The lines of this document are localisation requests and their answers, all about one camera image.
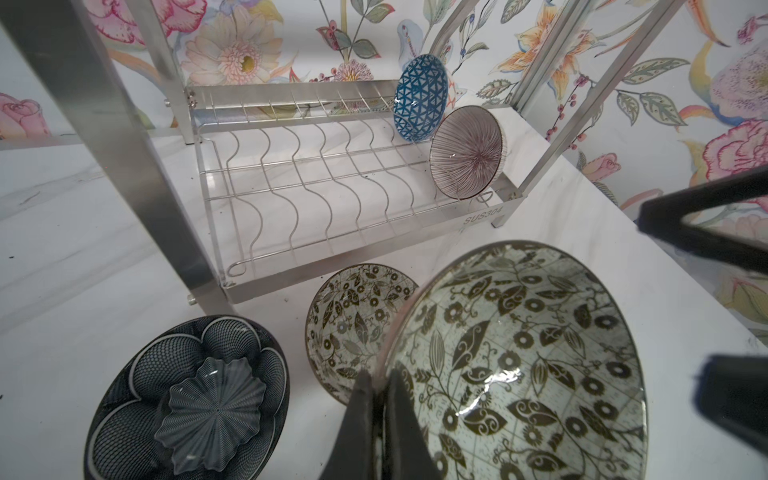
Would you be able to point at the blue triangle pattern bowl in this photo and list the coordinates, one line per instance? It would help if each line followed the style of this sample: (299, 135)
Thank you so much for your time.
(420, 98)

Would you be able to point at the purple striped bowl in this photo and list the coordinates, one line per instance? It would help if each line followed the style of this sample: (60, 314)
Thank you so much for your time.
(467, 153)

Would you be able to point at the steel two-tier dish rack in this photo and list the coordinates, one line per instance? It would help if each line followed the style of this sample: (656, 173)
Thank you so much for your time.
(59, 43)

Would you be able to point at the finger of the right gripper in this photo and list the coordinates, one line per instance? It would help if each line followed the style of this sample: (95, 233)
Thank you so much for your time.
(731, 393)
(669, 219)

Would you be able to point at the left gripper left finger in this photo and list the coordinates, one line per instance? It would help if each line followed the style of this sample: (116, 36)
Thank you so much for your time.
(352, 456)

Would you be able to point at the dark navy petal bowl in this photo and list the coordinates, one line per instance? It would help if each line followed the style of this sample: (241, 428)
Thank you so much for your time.
(207, 399)

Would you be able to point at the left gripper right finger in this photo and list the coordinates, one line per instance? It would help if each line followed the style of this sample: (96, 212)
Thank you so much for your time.
(405, 451)

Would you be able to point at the right aluminium corner post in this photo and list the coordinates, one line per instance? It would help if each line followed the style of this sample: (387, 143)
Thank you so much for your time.
(561, 36)

